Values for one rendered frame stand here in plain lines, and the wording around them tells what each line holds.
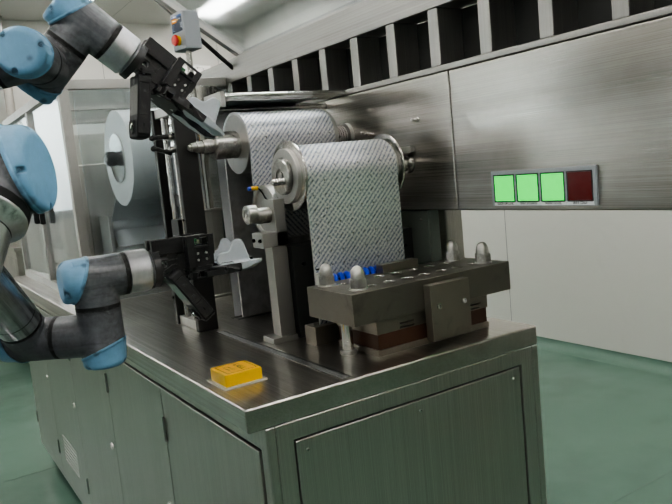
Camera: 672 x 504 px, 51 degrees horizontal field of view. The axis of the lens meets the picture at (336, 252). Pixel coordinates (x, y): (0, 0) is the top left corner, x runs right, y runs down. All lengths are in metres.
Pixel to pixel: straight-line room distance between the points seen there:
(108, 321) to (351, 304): 0.42
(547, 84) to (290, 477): 0.82
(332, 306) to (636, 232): 2.96
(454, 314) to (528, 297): 3.30
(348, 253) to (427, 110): 0.37
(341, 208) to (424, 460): 0.53
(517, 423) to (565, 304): 3.01
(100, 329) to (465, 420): 0.69
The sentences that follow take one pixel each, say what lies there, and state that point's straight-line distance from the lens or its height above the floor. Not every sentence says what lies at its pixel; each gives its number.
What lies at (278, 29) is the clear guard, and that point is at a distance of 2.18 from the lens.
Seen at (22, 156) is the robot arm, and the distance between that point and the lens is 0.95.
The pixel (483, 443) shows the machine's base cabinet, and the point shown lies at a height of 0.70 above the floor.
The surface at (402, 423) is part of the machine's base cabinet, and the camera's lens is 1.30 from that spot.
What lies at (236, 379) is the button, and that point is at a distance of 1.24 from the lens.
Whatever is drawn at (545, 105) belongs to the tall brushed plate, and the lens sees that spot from 1.36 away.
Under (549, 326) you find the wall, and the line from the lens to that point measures 4.61.
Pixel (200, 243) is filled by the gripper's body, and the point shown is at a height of 1.14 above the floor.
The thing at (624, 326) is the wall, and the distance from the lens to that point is 4.27.
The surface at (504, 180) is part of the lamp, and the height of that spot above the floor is 1.20.
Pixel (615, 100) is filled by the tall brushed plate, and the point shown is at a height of 1.32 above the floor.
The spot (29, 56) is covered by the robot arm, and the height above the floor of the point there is 1.46.
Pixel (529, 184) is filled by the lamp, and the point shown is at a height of 1.19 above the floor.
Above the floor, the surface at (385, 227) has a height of 1.12.
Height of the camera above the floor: 1.26
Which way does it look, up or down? 7 degrees down
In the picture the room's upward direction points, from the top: 6 degrees counter-clockwise
